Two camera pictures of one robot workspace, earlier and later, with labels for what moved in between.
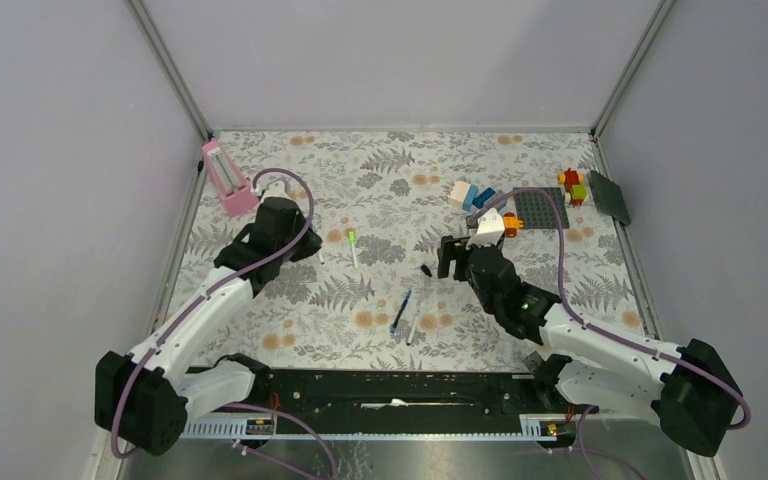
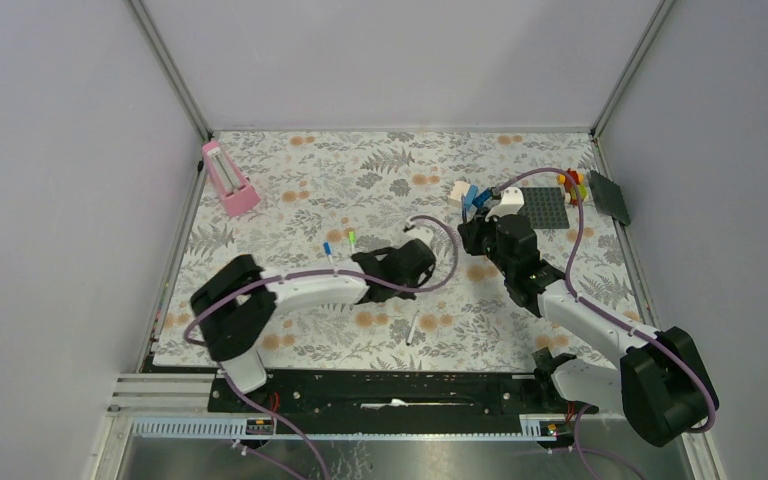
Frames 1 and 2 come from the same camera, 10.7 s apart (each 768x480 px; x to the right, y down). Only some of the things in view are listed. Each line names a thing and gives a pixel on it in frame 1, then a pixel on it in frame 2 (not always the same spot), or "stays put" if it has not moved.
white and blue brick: x=463 y=195 stays put
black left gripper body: x=307 y=248 -> x=404 y=293
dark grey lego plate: x=609 y=197 stays put
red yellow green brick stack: x=574 y=183 stays put
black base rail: x=334 y=395 stays put
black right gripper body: x=455 y=249 -> x=483 y=242
